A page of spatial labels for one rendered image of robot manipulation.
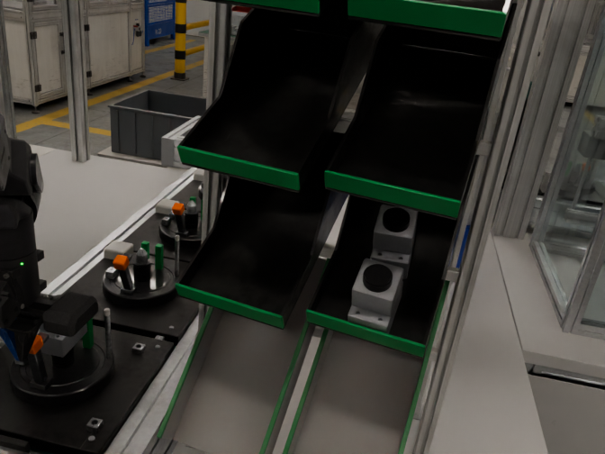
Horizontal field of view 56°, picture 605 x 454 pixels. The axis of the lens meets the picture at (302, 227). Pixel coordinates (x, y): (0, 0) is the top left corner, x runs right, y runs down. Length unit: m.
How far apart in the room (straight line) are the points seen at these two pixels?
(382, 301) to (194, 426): 0.31
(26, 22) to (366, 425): 5.38
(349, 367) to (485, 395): 0.45
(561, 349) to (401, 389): 0.67
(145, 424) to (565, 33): 1.38
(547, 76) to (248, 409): 1.27
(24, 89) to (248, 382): 5.40
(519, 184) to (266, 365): 1.19
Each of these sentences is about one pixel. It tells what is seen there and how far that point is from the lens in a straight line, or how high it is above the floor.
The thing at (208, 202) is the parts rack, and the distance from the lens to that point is 0.72.
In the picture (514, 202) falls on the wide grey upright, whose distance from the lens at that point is 1.80.
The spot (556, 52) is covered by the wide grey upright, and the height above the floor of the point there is 1.40.
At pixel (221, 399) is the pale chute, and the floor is 1.04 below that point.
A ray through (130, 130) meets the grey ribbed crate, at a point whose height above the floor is 0.74.
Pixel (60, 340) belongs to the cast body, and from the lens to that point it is 0.84.
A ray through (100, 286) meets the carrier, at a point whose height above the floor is 0.97.
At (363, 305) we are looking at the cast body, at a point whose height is 1.23.
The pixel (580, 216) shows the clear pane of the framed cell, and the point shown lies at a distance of 1.49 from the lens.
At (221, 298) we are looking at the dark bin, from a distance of 0.63.
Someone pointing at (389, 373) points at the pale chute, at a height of 1.09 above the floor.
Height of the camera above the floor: 1.55
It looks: 25 degrees down
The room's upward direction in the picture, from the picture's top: 7 degrees clockwise
